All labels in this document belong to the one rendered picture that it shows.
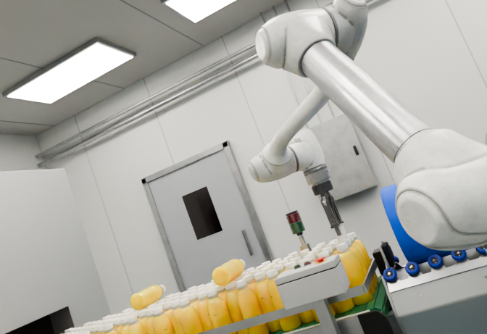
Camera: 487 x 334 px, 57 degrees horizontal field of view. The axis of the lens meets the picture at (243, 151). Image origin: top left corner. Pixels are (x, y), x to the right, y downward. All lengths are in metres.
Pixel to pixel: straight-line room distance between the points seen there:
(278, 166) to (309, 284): 0.41
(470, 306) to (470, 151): 0.84
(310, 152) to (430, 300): 0.62
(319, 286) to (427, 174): 0.70
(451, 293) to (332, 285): 0.40
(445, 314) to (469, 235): 0.83
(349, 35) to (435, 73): 3.75
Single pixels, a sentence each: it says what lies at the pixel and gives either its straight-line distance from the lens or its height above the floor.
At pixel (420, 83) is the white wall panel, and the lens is 4.97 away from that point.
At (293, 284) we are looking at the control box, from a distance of 1.45.
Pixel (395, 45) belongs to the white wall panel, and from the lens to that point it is 5.05.
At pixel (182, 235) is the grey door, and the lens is 5.56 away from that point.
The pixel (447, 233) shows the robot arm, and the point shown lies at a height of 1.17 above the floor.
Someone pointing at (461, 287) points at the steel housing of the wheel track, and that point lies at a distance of 1.62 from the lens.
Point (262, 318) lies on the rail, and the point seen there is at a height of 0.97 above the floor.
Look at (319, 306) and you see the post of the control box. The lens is 1.48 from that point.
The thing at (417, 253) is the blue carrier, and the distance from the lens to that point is 1.61.
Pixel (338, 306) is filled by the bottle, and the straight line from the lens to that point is 1.63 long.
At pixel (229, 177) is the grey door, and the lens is 5.24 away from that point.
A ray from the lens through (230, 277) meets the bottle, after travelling 1.71.
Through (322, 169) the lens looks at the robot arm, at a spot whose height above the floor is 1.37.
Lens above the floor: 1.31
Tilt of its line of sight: 8 degrees up
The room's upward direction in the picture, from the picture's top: 21 degrees counter-clockwise
